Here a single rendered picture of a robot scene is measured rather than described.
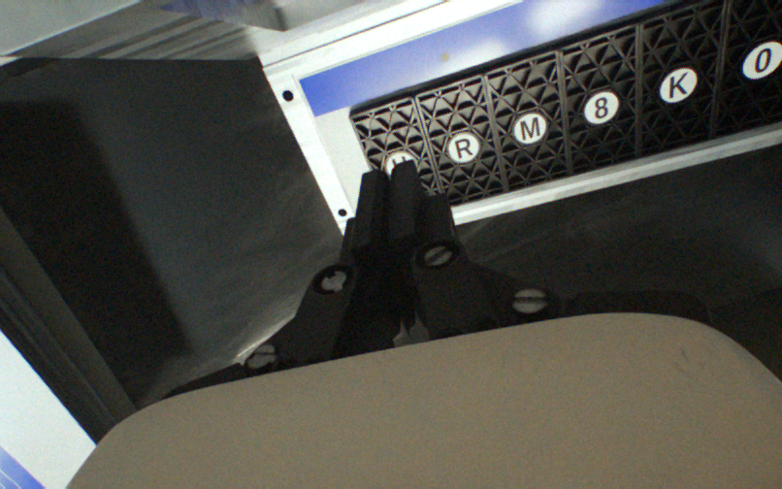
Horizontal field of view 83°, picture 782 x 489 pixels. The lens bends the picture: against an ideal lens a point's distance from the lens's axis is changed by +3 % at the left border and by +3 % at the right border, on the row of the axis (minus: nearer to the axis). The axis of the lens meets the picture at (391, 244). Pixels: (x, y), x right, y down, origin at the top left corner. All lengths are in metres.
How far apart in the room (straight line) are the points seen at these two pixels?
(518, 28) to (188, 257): 0.36
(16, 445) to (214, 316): 0.24
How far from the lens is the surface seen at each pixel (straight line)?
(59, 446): 0.63
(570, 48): 0.34
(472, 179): 0.36
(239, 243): 0.45
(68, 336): 0.61
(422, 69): 0.33
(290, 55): 0.34
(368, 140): 0.34
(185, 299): 0.53
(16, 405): 0.58
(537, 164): 0.36
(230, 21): 0.20
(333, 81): 0.34
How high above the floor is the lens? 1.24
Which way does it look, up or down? 53 degrees down
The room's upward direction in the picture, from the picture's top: 178 degrees counter-clockwise
